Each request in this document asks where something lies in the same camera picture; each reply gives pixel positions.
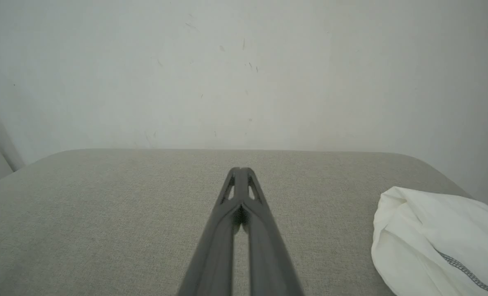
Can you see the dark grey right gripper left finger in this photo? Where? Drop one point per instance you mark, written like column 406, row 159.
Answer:
column 215, row 255

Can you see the white garment with grey stitching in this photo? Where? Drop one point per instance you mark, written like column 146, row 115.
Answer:
column 433, row 230

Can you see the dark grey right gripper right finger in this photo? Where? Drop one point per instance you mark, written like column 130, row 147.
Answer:
column 268, row 255

